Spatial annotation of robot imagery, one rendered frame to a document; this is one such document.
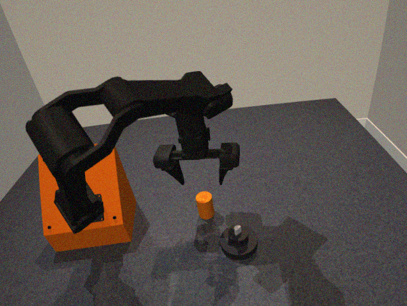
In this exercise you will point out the orange knob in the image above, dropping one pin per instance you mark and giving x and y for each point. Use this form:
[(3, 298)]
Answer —
[(205, 205)]

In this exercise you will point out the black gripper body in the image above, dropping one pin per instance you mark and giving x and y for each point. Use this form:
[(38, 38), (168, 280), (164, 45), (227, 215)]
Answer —
[(195, 147)]

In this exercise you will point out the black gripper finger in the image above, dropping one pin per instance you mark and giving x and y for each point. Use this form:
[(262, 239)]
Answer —
[(175, 171), (222, 173)]

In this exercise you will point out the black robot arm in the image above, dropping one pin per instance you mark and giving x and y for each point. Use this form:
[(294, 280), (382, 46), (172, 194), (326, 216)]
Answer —
[(68, 152)]

